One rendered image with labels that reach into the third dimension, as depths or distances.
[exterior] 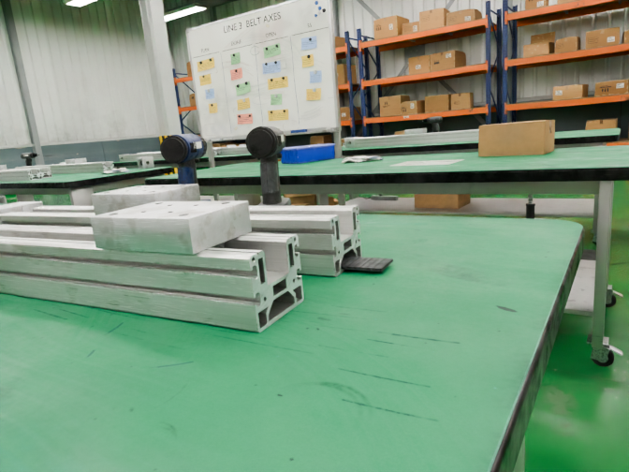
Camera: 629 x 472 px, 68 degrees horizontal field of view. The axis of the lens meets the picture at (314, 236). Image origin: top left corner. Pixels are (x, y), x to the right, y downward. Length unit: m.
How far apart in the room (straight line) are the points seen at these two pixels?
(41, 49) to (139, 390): 13.73
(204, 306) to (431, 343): 0.25
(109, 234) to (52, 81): 13.44
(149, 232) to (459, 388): 0.36
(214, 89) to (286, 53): 0.84
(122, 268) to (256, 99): 3.59
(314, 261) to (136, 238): 0.24
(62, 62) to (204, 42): 9.95
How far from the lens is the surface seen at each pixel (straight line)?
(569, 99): 9.78
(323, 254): 0.67
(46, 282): 0.76
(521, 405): 0.40
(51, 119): 13.89
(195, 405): 0.41
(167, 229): 0.54
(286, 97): 3.95
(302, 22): 3.90
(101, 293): 0.67
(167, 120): 9.20
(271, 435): 0.36
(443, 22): 10.53
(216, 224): 0.55
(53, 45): 14.27
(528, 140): 2.43
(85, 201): 3.78
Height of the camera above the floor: 0.99
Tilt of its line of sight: 13 degrees down
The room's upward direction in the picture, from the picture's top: 5 degrees counter-clockwise
